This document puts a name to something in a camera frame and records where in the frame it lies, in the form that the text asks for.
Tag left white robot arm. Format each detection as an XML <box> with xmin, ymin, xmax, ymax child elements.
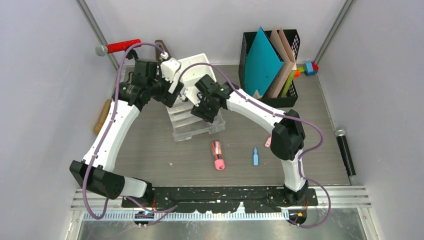
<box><xmin>69</xmin><ymin>58</ymin><xmax>184</xmax><ymax>207</ymax></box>

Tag brown wooden metronome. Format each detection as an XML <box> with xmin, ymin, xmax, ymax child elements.
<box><xmin>154</xmin><ymin>39</ymin><xmax>171</xmax><ymax>59</ymax></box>

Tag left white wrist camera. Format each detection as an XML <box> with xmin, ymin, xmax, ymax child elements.
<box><xmin>160</xmin><ymin>57</ymin><xmax>182</xmax><ymax>94</ymax></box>

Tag black microphone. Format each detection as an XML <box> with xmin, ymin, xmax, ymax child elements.
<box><xmin>334</xmin><ymin>128</ymin><xmax>356</xmax><ymax>176</ymax></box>

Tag white plastic drawer unit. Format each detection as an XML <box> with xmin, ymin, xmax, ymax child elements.
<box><xmin>159</xmin><ymin>53</ymin><xmax>225</xmax><ymax>142</ymax></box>

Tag pink cardboard folder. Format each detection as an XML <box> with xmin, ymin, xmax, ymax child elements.
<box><xmin>262</xmin><ymin>26</ymin><xmax>296</xmax><ymax>99</ymax></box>

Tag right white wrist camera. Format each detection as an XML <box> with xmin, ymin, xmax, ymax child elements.
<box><xmin>182</xmin><ymin>78</ymin><xmax>201</xmax><ymax>107</ymax></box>

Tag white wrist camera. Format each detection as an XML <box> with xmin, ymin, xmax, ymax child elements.
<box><xmin>160</xmin><ymin>57</ymin><xmax>182</xmax><ymax>94</ymax></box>
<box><xmin>182</xmin><ymin>78</ymin><xmax>201</xmax><ymax>107</ymax></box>

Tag green illustrated book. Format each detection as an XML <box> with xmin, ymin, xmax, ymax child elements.
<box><xmin>280</xmin><ymin>70</ymin><xmax>296</xmax><ymax>97</ymax></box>

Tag black mesh file organizer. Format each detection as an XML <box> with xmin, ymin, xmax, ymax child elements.
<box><xmin>238</xmin><ymin>28</ymin><xmax>300</xmax><ymax>108</ymax></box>

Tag blue red toy block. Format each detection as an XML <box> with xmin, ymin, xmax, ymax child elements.
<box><xmin>303</xmin><ymin>61</ymin><xmax>319</xmax><ymax>76</ymax></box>

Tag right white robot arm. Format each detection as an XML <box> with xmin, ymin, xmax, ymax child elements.
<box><xmin>191</xmin><ymin>74</ymin><xmax>309</xmax><ymax>205</ymax></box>

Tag teal folder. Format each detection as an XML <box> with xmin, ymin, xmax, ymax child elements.
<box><xmin>243</xmin><ymin>26</ymin><xmax>281</xmax><ymax>99</ymax></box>

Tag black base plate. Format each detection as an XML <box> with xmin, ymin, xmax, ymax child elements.
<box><xmin>121</xmin><ymin>186</ymin><xmax>318</xmax><ymax>214</ymax></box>

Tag red handled microphone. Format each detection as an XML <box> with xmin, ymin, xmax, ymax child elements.
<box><xmin>94</xmin><ymin>39</ymin><xmax>142</xmax><ymax>57</ymax></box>

